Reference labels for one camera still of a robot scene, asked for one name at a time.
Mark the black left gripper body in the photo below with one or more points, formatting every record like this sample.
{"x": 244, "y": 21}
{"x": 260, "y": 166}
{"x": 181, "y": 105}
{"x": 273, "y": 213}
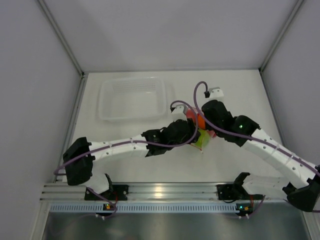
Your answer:
{"x": 189, "y": 135}

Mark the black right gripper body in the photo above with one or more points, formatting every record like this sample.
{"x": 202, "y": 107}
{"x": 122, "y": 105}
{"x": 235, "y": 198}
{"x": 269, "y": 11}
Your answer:
{"x": 218, "y": 133}

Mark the clear zip top bag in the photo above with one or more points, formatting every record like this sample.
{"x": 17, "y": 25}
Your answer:
{"x": 211, "y": 132}

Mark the orange fake orange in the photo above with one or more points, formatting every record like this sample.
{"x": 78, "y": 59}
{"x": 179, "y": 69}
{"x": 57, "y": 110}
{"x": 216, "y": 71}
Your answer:
{"x": 201, "y": 122}

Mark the green fake apple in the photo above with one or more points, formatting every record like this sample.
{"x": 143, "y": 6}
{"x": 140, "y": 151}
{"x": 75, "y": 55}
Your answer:
{"x": 203, "y": 139}

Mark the pink fake peach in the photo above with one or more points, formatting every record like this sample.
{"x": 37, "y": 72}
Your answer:
{"x": 191, "y": 115}

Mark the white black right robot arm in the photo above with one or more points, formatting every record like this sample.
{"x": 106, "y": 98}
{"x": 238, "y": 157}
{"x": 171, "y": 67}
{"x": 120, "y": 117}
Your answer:
{"x": 300, "y": 181}

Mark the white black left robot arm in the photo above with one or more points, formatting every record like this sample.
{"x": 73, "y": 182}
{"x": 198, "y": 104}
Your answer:
{"x": 85, "y": 162}

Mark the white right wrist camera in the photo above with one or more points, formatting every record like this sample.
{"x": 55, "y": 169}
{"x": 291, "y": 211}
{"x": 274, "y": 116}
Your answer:
{"x": 214, "y": 93}

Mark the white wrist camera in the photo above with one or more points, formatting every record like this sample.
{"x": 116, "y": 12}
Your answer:
{"x": 179, "y": 110}
{"x": 214, "y": 93}

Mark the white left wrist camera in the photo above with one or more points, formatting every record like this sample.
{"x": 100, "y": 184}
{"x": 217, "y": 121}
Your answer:
{"x": 179, "y": 110}

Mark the aluminium mounting rail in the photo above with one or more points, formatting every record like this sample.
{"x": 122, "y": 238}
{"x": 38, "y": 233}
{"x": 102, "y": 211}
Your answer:
{"x": 143, "y": 191}

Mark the grey slotted cable duct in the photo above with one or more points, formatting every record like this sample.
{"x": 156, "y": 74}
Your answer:
{"x": 124, "y": 207}

